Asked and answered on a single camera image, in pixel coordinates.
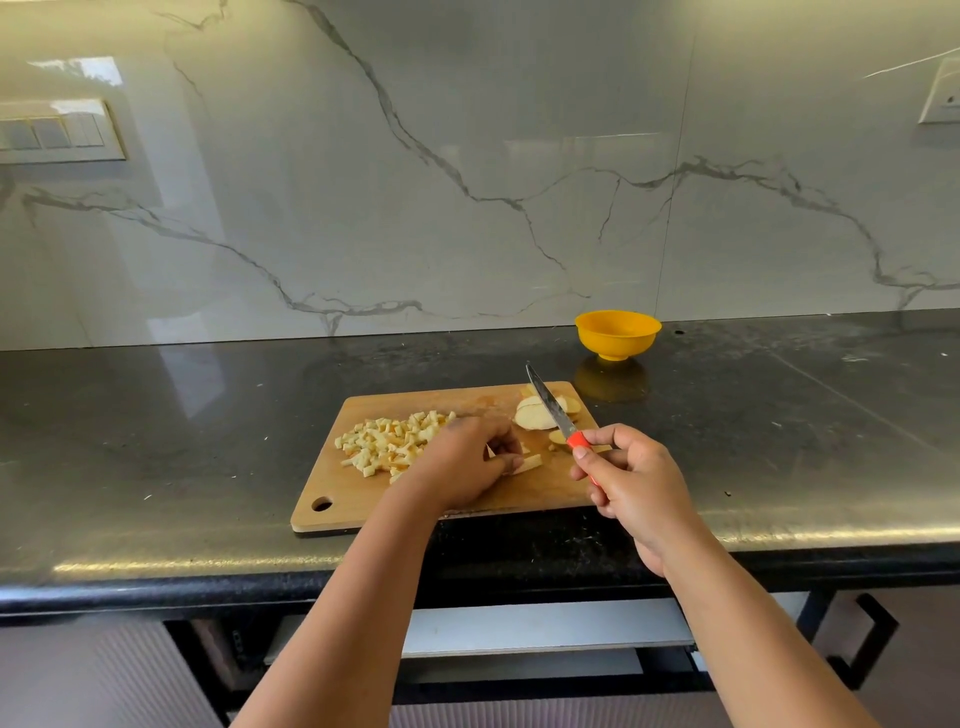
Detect white drawer front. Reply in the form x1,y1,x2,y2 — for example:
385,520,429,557
264,597,696,666

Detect white wall switch panel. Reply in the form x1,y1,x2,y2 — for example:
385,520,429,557
0,98,128,165

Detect knife with orange handle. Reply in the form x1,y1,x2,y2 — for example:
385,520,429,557
525,363,603,490

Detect person's right hand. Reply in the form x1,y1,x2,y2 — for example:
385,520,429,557
570,423,715,579

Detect potato strips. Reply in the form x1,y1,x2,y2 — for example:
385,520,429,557
486,444,544,478

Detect black cabinet handle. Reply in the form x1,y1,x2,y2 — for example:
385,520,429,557
825,592,900,691

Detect person's left hand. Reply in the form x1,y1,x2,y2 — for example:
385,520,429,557
399,414,525,516

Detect pile of diced potato cubes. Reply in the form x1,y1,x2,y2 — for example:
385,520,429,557
333,409,459,484

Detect yellow bowl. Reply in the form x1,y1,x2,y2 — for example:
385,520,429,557
574,309,663,363

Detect wooden cutting board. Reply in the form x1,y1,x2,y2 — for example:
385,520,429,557
290,381,610,535

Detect person's right forearm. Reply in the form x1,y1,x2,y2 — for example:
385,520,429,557
660,534,880,728

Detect person's left forearm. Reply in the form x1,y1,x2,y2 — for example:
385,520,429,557
231,480,439,728

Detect white wall socket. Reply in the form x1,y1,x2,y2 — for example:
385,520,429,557
918,57,960,126

